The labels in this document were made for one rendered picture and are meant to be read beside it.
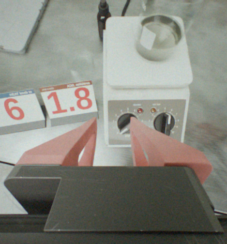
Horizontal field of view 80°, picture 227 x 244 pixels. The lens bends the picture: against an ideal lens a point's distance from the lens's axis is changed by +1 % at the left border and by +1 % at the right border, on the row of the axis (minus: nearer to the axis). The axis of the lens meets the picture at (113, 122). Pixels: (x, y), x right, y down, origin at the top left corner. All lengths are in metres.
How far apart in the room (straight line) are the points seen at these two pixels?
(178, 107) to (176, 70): 0.05
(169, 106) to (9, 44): 0.35
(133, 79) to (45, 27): 0.28
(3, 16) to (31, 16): 0.06
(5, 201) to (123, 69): 0.28
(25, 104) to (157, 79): 0.22
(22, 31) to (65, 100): 0.20
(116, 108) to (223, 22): 0.35
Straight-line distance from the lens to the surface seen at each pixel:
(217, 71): 0.38
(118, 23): 0.26
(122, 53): 0.22
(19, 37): 0.41
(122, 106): 0.21
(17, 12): 0.46
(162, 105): 0.22
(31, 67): 0.36
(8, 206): 0.32
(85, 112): 0.27
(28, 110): 0.29
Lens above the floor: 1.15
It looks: 76 degrees down
